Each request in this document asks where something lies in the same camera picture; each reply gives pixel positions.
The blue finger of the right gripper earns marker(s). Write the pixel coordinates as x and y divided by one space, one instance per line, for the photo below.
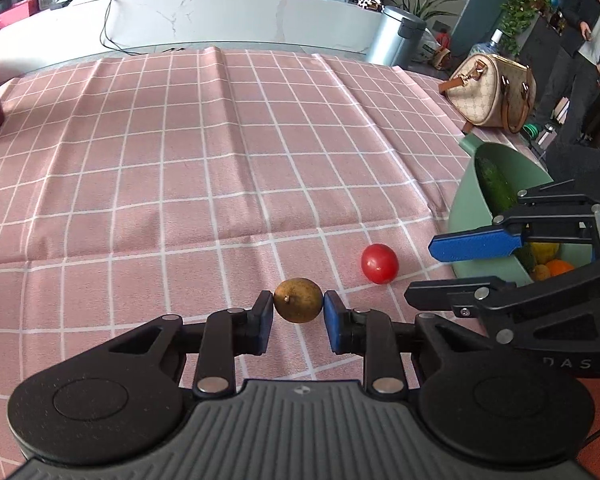
483 243
434 295

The red cherry tomato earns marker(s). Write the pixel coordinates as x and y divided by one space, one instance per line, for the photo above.
379 264

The red tissue box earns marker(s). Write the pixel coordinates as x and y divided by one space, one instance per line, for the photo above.
20 11

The green colander bowl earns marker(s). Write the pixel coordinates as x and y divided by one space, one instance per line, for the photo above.
470 210

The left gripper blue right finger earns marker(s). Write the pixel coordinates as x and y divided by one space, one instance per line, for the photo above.
338 323

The green cucumber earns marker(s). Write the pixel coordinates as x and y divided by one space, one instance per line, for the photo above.
496 190

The standing person in black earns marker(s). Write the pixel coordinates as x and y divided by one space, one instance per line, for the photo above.
576 70

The small orange mandarin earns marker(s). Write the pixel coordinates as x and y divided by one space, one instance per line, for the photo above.
558 267
540 273

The brown longan fruit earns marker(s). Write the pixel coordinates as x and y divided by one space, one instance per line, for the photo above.
298 300

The green potted plant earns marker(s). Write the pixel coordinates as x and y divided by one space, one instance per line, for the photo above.
516 18

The pink checkered tablecloth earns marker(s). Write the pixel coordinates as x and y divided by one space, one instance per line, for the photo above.
188 182

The yellow-green mango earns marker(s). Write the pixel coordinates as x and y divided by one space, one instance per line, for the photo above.
544 252

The silver trash bin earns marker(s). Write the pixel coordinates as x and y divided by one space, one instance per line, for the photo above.
397 38

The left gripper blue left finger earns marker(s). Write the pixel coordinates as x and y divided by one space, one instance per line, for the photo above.
259 323

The beige monogram handbag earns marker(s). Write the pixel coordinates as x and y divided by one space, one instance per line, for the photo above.
490 91

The long white counter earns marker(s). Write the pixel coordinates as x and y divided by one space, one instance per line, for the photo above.
80 30

